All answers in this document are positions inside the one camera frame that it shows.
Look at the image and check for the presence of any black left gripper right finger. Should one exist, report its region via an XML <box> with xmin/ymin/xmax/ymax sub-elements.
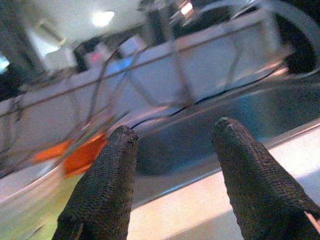
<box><xmin>211</xmin><ymin>116</ymin><xmax>320</xmax><ymax>240</ymax></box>

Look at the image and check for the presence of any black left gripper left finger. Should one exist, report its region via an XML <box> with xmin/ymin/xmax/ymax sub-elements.
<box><xmin>51</xmin><ymin>124</ymin><xmax>140</xmax><ymax>240</ymax></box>

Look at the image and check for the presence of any green plate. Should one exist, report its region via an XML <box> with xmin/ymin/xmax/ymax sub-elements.
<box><xmin>0</xmin><ymin>172</ymin><xmax>83</xmax><ymax>240</ymax></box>

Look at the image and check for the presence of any steel kitchen sink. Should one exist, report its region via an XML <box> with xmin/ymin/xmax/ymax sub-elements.
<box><xmin>129</xmin><ymin>72</ymin><xmax>320</xmax><ymax>210</ymax></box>

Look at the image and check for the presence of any orange plate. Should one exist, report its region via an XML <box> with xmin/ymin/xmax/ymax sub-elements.
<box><xmin>32</xmin><ymin>133</ymin><xmax>110</xmax><ymax>179</ymax></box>

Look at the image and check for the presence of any white bowl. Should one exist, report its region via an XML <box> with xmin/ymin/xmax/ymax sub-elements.
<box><xmin>0</xmin><ymin>159</ymin><xmax>66</xmax><ymax>207</ymax></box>

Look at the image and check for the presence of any grey sink faucet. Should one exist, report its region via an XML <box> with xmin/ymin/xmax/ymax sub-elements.
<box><xmin>269</xmin><ymin>0</ymin><xmax>320</xmax><ymax>78</ymax></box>

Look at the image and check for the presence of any white air conditioner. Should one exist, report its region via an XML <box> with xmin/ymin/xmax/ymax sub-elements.
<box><xmin>37</xmin><ymin>21</ymin><xmax>66</xmax><ymax>45</ymax></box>

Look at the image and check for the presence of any round ceiling light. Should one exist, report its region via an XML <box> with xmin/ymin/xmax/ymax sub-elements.
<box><xmin>91</xmin><ymin>10</ymin><xmax>116</xmax><ymax>28</ymax></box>

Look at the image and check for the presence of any black cable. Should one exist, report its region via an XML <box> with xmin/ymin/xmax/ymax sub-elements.
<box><xmin>129</xmin><ymin>67</ymin><xmax>291</xmax><ymax>130</ymax></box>

